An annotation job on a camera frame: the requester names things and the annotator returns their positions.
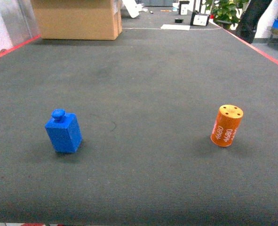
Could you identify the white tilted board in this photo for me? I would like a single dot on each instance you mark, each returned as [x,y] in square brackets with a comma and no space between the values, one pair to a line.
[131,7]

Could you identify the black and white box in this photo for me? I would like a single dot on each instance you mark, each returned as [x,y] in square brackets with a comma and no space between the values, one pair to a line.
[198,19]

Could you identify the black small object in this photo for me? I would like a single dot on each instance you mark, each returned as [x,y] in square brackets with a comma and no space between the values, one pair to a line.
[178,20]

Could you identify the orange cylindrical cap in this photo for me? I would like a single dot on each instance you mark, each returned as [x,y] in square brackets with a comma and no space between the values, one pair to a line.
[226,125]

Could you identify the small white device box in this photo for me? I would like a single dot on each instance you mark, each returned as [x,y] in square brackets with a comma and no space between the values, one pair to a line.
[183,7]

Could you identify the large cardboard box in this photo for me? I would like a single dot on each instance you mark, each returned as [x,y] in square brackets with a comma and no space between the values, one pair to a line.
[78,19]

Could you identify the green potted plant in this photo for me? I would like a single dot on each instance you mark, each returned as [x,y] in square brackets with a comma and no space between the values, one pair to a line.
[226,13]

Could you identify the white paper sheet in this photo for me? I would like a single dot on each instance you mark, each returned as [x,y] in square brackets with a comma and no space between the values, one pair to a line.
[178,27]

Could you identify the blue bottle-shaped part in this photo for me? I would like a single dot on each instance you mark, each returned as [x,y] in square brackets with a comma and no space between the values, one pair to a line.
[64,131]

